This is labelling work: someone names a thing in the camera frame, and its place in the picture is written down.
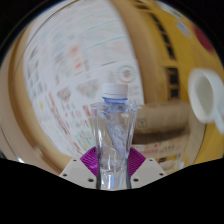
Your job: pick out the large printed wall poster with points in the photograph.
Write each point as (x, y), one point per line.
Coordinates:
(76, 56)

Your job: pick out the flat round red coaster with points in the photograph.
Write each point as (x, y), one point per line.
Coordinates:
(202, 38)

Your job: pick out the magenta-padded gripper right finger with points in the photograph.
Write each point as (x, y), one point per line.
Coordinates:
(146, 171)

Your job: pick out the brown cardboard box stand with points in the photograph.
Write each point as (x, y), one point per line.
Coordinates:
(166, 116)

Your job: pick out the white cup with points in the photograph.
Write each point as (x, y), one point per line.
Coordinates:
(203, 95)

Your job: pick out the clear white-capped water bottle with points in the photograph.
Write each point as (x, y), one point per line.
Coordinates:
(114, 140)

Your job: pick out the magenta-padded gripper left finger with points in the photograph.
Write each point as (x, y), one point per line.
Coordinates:
(80, 172)

